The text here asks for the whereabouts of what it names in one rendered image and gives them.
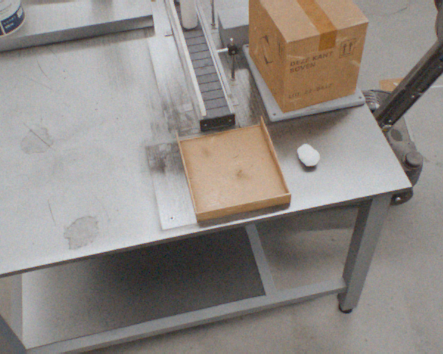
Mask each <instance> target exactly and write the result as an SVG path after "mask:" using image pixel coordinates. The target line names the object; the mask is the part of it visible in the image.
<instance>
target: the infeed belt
mask: <svg viewBox="0 0 443 354"><path fill-rule="evenodd" d="M173 3H174V7H175V11H176V14H177V17H178V19H179V24H180V27H181V30H182V34H183V37H184V39H185V44H186V47H187V48H188V53H189V56H190V60H191V63H192V66H193V70H194V73H195V75H196V79H197V82H198V85H199V90H200V92H201V95H202V102H203V104H204V107H205V113H206V115H204V116H202V117H203V120H206V119H213V118H218V117H225V116H228V115H231V114H230V110H229V108H228V105H227V100H226V97H225V95H224V91H223V89H222V85H221V82H220V79H219V76H218V74H217V71H216V67H215V65H214V62H213V59H212V56H211V53H210V50H209V48H208V45H207V41H206V39H205V35H204V33H203V30H202V24H201V22H200V20H199V16H198V14H197V12H196V14H197V21H198V26H197V28H195V29H185V28H183V26H182V15H181V9H180V3H176V2H175V1H174V0H173Z"/></svg>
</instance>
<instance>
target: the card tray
mask: <svg viewBox="0 0 443 354"><path fill-rule="evenodd" d="M176 136H177V142H178V148H179V152H180V156H181V159H182V165H183V168H184V171H185V176H186V179H187V183H188V189H189V192H190V197H191V200H192V203H193V209H194V212H195V216H196V221H197V223H198V222H202V221H207V220H211V219H215V218H221V217H225V216H228V215H234V214H238V213H243V212H249V211H252V210H256V209H262V208H266V207H272V206H276V205H279V204H285V203H289V202H291V196H292V194H291V192H290V189H289V186H288V184H287V181H286V178H285V176H284V173H283V171H282V169H281V166H280V163H279V161H278V157H277V153H276V152H275V148H274V147H273V144H272V141H271V139H270V137H269V133H268V131H267V128H266V126H265V124H264V121H263V118H262V116H261V119H260V125H255V126H252V127H248V128H237V129H233V130H228V131H222V132H218V133H212V134H208V135H204V136H197V137H193V138H189V139H182V140H179V138H178V132H176Z"/></svg>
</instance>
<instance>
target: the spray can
mask: <svg viewBox="0 0 443 354"><path fill-rule="evenodd" d="M179 2H180V9H181V15H182V26H183V28H185V29H186V30H193V29H195V28H197V26H198V21H197V14H196V0H179Z"/></svg>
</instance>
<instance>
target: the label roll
mask: <svg viewBox="0 0 443 354"><path fill-rule="evenodd" d="M25 19H26V15H25V12H24V8H23V7H22V4H21V0H0V38H2V37H4V36H6V35H9V34H11V33H13V32H15V31H16V30H17V29H18V28H20V27H21V25H22V24H23V23H24V22H25Z"/></svg>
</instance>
